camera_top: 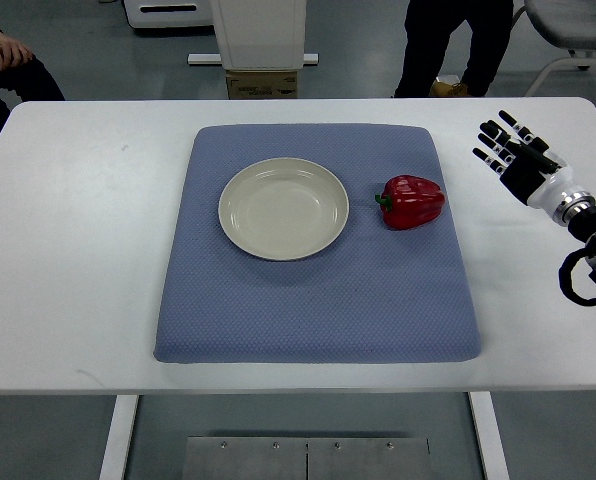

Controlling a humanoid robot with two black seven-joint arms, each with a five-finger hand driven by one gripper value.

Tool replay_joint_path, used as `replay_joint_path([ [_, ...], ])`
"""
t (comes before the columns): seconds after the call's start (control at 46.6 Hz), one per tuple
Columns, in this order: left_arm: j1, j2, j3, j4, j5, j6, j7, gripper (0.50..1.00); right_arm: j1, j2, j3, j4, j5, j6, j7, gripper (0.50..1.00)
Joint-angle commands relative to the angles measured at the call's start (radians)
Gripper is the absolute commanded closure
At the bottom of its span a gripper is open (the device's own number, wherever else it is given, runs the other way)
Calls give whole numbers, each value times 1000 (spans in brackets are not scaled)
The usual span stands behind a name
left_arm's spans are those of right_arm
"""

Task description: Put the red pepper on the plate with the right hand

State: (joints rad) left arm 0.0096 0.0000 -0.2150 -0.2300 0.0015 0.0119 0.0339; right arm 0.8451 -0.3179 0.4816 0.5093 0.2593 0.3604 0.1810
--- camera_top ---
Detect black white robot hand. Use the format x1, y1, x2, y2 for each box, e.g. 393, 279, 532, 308
473, 110, 596, 226

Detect red bell pepper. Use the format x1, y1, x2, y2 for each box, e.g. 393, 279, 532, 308
374, 175, 446, 230

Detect cream round plate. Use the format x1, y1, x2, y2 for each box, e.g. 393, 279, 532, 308
218, 157, 350, 261

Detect tan work boot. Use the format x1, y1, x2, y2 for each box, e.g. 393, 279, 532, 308
429, 81, 470, 98

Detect white chair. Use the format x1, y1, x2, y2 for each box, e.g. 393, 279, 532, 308
512, 0, 596, 97

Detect standing person dark trousers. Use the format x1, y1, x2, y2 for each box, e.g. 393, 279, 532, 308
394, 0, 514, 98

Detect blue textured mat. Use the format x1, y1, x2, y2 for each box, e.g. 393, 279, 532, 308
154, 124, 481, 364

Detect white table right leg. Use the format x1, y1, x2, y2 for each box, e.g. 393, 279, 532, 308
468, 391, 510, 480

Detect white table leg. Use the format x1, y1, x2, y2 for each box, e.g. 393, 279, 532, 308
468, 391, 510, 480
99, 395, 139, 480

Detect cardboard box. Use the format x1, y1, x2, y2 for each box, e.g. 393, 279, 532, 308
226, 70, 298, 100

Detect white appliance with slot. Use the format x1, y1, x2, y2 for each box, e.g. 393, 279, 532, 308
122, 0, 213, 29

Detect white table left leg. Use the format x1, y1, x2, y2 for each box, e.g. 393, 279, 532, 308
99, 395, 139, 480

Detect seated person left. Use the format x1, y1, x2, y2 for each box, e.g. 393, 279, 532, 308
0, 28, 65, 133

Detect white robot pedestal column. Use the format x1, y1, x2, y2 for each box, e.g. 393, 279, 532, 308
187, 0, 319, 71

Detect grey metal base plate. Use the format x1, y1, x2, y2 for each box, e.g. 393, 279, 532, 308
182, 436, 434, 479

